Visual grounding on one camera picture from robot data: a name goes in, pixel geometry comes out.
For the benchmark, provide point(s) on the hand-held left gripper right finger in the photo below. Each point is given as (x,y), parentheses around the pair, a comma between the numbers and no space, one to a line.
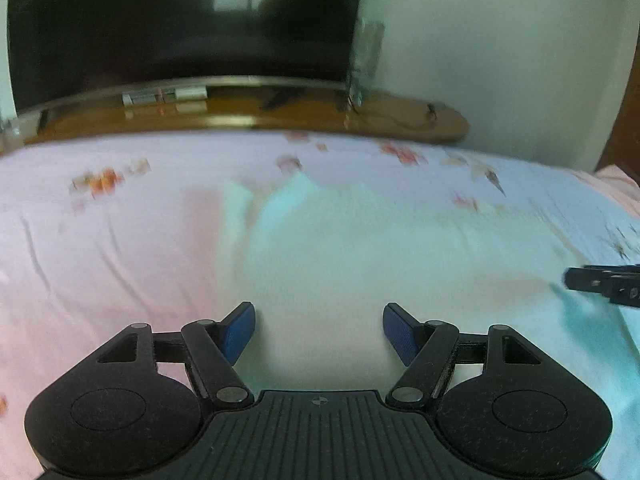
(400,332)

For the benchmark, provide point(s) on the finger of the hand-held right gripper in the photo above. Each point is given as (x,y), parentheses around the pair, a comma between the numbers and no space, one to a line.
(605,282)

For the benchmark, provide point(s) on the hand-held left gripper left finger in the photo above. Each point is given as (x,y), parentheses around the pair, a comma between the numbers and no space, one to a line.
(240,331)

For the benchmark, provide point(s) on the white knit sweater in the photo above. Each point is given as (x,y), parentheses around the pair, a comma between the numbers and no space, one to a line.
(350,250)

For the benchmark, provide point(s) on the pink floral bedsheet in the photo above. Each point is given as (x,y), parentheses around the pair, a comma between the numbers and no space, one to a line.
(100,240)

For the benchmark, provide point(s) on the brown wooden door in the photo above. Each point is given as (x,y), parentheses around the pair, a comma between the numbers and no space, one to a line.
(625,110)

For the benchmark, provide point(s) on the wooden television cabinet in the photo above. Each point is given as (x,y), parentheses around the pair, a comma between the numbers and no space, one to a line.
(300,110)

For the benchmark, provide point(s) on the silver set-top box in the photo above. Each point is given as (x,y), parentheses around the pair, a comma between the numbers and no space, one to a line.
(165,96)

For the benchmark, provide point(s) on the black flat television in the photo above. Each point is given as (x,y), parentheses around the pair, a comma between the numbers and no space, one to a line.
(150,20)

